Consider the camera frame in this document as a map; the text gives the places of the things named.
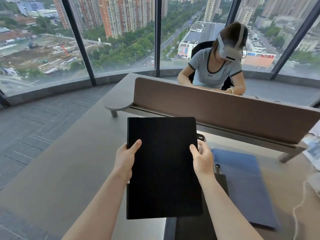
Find black office chair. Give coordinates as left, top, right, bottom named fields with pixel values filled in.
left=188, top=40, right=233, bottom=91

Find person's left hand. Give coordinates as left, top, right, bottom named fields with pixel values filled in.
left=113, top=139, right=142, bottom=182

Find printed papers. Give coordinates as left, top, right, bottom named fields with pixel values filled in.
left=302, top=126, right=320, bottom=171

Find blue folder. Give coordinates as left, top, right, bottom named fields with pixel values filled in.
left=211, top=148, right=281, bottom=231

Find white cable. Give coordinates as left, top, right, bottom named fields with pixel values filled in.
left=292, top=180, right=320, bottom=240

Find brown desk divider panel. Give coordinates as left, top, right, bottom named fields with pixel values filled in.
left=132, top=77, right=320, bottom=145

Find person's left forearm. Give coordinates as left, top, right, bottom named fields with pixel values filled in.
left=61, top=169, right=132, bottom=240

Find white headset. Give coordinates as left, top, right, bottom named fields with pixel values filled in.
left=216, top=23, right=247, bottom=62

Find person's right forearm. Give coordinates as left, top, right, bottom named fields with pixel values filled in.
left=199, top=173, right=264, bottom=240

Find black folder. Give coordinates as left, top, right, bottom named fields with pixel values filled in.
left=126, top=117, right=204, bottom=220

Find black window post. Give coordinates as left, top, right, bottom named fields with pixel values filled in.
left=154, top=0, right=162, bottom=77
left=226, top=0, right=243, bottom=26
left=60, top=0, right=97, bottom=87
left=270, top=0, right=320, bottom=81

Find person's right hand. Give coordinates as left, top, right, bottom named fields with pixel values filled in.
left=189, top=140, right=216, bottom=184

